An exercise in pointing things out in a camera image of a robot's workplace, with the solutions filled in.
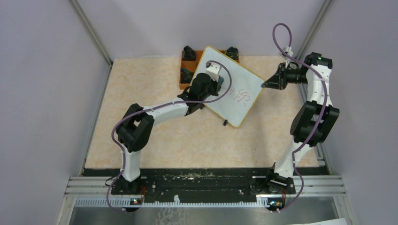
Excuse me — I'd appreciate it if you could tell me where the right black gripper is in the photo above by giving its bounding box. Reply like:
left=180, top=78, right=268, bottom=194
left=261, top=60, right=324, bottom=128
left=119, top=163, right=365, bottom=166
left=261, top=63, right=307, bottom=91

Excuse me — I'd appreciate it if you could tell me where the whiteboard with yellow frame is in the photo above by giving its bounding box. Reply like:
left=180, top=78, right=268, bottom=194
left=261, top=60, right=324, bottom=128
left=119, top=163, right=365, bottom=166
left=194, top=46, right=265, bottom=128

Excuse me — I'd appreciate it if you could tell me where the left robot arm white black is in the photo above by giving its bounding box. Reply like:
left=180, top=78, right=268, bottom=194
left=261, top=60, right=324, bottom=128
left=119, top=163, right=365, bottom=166
left=112, top=73, right=224, bottom=194

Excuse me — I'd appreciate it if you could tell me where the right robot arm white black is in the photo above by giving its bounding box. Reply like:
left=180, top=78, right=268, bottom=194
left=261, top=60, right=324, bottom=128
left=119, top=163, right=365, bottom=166
left=261, top=52, right=340, bottom=194

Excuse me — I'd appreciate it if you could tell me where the rolled dark tie front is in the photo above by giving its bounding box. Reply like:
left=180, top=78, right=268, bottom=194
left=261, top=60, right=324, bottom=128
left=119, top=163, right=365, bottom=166
left=180, top=67, right=193, bottom=84

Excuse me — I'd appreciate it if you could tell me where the rolled dark tie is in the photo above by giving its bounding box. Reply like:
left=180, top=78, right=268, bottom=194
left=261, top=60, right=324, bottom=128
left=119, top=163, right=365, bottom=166
left=224, top=46, right=239, bottom=61
left=182, top=45, right=196, bottom=61
left=180, top=67, right=193, bottom=84

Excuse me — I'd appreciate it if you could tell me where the rolled dark tie right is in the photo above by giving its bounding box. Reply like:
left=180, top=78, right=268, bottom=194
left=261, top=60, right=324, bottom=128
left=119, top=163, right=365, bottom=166
left=224, top=46, right=239, bottom=61

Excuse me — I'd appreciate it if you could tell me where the rolled dark tie left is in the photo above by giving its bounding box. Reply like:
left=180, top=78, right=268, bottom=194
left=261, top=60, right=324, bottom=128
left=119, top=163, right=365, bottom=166
left=182, top=45, right=196, bottom=61

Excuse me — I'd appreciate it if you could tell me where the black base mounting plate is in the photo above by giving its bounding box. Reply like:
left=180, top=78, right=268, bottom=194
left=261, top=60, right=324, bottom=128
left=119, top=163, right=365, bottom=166
left=81, top=167, right=329, bottom=204

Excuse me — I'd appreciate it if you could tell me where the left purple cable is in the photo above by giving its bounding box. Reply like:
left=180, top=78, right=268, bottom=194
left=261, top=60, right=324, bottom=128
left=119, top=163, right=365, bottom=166
left=106, top=60, right=233, bottom=213

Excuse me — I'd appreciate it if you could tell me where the purple cable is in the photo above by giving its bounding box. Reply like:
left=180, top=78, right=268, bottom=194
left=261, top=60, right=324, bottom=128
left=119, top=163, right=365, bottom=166
left=106, top=60, right=233, bottom=213
left=272, top=22, right=329, bottom=213

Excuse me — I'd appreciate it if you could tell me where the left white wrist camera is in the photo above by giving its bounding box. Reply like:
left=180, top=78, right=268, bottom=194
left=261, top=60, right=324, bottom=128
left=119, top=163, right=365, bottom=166
left=206, top=61, right=221, bottom=82

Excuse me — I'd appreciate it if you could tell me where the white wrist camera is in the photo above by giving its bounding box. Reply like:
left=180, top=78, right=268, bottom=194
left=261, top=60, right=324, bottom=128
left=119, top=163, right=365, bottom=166
left=206, top=61, right=221, bottom=82
left=281, top=46, right=293, bottom=58

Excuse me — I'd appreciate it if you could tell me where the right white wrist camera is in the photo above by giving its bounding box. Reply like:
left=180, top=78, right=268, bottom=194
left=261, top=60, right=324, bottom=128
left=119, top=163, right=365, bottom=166
left=281, top=46, right=293, bottom=58

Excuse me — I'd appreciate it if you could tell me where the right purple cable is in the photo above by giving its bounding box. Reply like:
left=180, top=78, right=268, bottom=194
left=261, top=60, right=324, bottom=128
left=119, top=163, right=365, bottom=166
left=272, top=22, right=329, bottom=213

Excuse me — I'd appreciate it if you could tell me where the aluminium frame rail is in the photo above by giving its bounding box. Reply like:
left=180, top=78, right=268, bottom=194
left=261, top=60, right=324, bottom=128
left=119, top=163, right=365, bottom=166
left=65, top=175, right=346, bottom=197

